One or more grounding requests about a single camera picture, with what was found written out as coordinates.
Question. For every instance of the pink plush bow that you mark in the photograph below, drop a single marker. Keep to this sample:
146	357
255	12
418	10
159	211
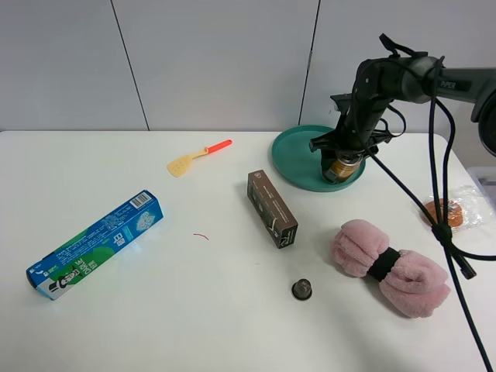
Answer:
412	283

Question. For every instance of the yellow spatula orange handle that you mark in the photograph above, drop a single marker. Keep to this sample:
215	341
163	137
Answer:
180	166

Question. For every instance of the dark coffee capsule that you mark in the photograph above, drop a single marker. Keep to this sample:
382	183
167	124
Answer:
302	289

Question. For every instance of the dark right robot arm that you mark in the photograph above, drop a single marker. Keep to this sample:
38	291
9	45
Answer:
379	82

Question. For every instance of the teal round tray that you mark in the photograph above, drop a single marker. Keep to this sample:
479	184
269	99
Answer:
298	165

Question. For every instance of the yellow beverage can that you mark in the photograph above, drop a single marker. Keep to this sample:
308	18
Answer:
343	168

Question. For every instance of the blue toothpaste box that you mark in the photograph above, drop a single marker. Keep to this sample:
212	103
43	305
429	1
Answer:
70	263

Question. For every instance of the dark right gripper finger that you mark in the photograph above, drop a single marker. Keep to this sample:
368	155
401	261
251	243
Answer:
328	158

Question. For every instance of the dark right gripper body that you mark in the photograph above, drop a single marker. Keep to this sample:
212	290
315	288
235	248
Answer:
356	129

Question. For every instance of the wrapped round pastry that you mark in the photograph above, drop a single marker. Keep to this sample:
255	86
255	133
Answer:
467	208

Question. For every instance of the brown rectangular box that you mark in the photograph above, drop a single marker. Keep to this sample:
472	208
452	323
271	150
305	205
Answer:
271	208

